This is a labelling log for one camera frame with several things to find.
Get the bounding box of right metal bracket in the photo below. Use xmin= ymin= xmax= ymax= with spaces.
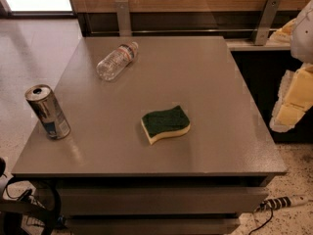
xmin=251 ymin=0 xmax=282 ymax=46

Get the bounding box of green yellow sponge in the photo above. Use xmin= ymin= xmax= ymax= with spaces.
xmin=141 ymin=106 xmax=191 ymax=145

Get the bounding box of clear plastic water bottle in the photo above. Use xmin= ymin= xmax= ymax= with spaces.
xmin=96 ymin=42 xmax=139 ymax=81

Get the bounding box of white power strip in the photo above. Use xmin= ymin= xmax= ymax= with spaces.
xmin=255 ymin=195 xmax=309 ymax=212

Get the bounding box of black power cable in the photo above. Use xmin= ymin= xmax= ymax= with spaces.
xmin=247 ymin=203 xmax=275 ymax=235

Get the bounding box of grey drawer cabinet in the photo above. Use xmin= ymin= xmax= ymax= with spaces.
xmin=13 ymin=37 xmax=286 ymax=235

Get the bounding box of metal bracket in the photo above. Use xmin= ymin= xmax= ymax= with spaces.
xmin=251 ymin=0 xmax=282 ymax=46
xmin=115 ymin=0 xmax=132 ymax=36

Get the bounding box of silver blue drink can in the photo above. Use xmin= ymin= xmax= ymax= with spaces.
xmin=24 ymin=84 xmax=70 ymax=140

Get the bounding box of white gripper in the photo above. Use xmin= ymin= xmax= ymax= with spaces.
xmin=269 ymin=0 xmax=313 ymax=133

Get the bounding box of left metal bracket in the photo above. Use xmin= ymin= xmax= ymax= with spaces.
xmin=115 ymin=0 xmax=132 ymax=36

